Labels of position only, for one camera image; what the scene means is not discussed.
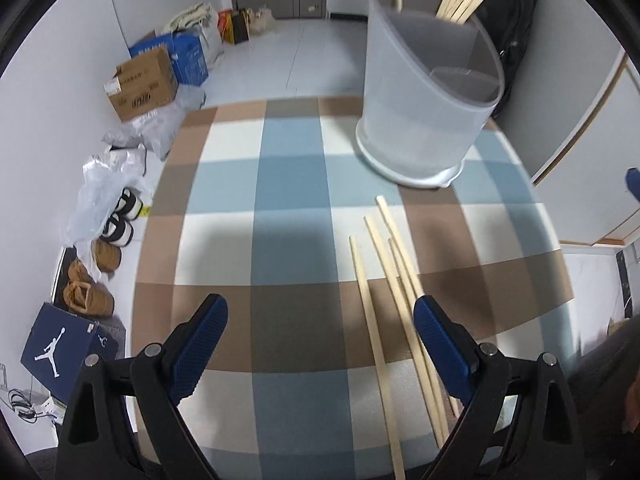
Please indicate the brown cardboard box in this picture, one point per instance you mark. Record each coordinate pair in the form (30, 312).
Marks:
(145, 85)

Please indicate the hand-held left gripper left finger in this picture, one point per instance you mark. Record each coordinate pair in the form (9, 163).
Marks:
(200, 350)

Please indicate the tan suede boot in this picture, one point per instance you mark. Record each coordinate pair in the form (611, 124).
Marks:
(87, 299)
(82, 272)
(107, 256)

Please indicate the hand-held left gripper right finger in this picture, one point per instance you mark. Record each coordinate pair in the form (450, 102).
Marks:
(440, 350)

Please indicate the black white sneaker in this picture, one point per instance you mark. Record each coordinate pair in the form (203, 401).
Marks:
(116, 230)
(127, 205)

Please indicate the white wood-trimmed panel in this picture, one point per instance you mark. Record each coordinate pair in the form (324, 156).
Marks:
(590, 185)

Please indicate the crumpled clear plastic bag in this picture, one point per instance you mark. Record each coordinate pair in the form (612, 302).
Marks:
(95, 195)

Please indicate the translucent plastic utensil holder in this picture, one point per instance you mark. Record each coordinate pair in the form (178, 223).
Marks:
(415, 110)

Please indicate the blue cardboard box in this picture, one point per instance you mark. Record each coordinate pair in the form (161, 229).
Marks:
(192, 60)

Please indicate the white woven bag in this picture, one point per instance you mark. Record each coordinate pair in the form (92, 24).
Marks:
(212, 42)

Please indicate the orange bag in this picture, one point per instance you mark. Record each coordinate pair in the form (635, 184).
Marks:
(224, 22)

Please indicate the white labelled packet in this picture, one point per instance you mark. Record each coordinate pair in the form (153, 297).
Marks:
(125, 160)

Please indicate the blue shoe box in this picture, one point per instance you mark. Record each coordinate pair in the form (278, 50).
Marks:
(60, 350)

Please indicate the black backpack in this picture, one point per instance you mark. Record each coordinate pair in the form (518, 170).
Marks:
(515, 35)

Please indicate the grey mailer bag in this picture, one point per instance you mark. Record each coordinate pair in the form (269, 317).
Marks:
(160, 130)

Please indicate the checked tablecloth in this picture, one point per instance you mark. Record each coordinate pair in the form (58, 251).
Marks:
(290, 200)

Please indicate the yellow label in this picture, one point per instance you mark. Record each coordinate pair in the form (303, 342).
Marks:
(147, 210)

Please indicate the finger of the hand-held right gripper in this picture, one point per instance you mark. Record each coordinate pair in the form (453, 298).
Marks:
(634, 184)

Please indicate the beige cloth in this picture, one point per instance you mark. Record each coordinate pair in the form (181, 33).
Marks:
(192, 15)

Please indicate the white power strip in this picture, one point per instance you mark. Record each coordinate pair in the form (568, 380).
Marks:
(50, 407)

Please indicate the black yellow paper bag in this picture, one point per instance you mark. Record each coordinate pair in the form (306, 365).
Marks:
(240, 27)

